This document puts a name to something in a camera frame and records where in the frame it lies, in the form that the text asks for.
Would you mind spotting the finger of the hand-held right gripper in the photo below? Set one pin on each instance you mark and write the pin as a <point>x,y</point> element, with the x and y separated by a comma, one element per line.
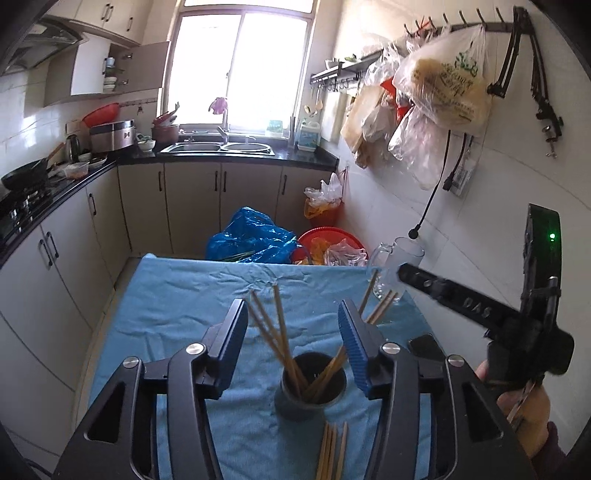
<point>461,302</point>

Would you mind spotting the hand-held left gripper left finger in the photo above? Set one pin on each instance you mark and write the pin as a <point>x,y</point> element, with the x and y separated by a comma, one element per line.
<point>233,341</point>

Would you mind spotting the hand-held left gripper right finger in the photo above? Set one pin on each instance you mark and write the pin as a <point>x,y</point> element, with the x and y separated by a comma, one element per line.
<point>353,341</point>

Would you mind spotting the bunch of wooden chopsticks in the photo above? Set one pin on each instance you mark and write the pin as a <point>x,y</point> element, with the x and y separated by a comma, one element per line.
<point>323,378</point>

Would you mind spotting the grey perforated utensil holder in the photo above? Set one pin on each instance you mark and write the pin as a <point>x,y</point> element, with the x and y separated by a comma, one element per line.
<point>295,408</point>

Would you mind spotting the light wooden chopstick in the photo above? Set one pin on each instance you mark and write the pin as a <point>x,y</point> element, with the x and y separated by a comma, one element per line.
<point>342,450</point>
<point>329,454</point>
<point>333,457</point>
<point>322,452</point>

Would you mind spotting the person's right forearm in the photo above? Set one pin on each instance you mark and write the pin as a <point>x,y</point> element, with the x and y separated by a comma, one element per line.
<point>551,452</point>

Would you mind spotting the person's right hand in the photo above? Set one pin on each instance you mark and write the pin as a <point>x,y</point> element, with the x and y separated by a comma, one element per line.
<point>538,406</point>

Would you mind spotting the blue towel tablecloth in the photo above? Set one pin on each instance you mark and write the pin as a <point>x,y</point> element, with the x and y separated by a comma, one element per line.
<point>184,300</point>

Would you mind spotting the clear glass mug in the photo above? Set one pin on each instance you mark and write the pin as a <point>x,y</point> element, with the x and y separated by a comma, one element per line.
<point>406,251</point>

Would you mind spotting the blue plastic bag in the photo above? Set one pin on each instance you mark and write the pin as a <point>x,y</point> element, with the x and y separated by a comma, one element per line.
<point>249,235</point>

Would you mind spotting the large red floor basin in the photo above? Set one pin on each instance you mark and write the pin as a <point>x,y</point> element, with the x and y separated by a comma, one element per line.
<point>323,237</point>

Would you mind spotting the beige lower kitchen cabinets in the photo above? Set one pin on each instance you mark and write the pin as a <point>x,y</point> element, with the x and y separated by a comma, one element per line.
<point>194,203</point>

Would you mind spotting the beige kitchen cabinets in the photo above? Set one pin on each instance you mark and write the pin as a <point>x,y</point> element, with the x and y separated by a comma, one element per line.
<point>194,203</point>
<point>87,69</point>

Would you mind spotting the black kitchen countertop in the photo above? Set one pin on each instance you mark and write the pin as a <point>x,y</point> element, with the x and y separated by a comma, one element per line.
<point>295,159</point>

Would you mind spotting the steel double sink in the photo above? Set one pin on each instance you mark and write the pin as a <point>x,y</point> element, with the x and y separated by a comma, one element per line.
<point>217,147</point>

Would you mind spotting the brown hanging bag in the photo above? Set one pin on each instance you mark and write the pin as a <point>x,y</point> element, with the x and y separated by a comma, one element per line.
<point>362,124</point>

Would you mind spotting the sink faucet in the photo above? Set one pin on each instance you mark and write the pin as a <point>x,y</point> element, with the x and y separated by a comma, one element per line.
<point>224,131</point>

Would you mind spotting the dish detergent bottle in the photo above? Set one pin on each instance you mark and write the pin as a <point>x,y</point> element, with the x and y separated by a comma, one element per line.
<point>308,136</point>

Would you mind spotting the small white bowl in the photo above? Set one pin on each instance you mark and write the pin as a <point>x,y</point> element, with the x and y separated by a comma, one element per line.
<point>147,145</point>

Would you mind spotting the hanging bag of flatbread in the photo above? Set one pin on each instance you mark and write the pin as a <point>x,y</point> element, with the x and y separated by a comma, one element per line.
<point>443,87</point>

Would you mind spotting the brown clay pot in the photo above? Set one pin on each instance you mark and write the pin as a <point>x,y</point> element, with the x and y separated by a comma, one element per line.
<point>165,134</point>

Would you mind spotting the shallow food tray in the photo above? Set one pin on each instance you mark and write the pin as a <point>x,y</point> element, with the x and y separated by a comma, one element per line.
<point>76,170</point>

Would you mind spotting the stainless steel rice cooker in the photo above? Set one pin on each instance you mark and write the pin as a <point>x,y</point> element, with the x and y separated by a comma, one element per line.
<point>113,137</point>

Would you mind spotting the pink cloth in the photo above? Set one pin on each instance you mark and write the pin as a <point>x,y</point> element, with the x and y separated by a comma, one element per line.
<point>218,105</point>

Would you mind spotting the gas stove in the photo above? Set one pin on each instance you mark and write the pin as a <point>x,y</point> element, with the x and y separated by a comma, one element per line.
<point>23,207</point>

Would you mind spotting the steel kettle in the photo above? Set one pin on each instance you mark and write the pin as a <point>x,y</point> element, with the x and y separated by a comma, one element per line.
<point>75,147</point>

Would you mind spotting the red plastic basin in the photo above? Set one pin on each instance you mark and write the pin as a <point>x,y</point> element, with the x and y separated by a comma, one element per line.
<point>100,114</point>

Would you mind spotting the black frying wok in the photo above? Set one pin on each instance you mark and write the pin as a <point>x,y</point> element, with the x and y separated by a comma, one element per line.
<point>23,175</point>

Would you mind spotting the kitchen window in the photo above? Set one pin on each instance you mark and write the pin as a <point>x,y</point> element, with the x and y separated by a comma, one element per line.
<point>268,69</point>

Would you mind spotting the beige upper kitchen cabinets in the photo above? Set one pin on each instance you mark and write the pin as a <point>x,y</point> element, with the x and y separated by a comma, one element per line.
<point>87,69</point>

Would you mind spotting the range hood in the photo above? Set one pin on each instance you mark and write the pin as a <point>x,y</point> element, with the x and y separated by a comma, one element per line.
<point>41,44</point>

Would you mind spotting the white wall socket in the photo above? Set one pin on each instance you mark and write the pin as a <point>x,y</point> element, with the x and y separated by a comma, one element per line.
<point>464,177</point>

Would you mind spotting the black wall shelf rack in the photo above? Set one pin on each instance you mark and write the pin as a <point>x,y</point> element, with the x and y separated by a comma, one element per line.
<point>337,76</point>

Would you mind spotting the black wall hook rail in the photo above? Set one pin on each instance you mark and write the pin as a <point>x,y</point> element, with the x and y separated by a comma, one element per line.
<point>466,25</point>

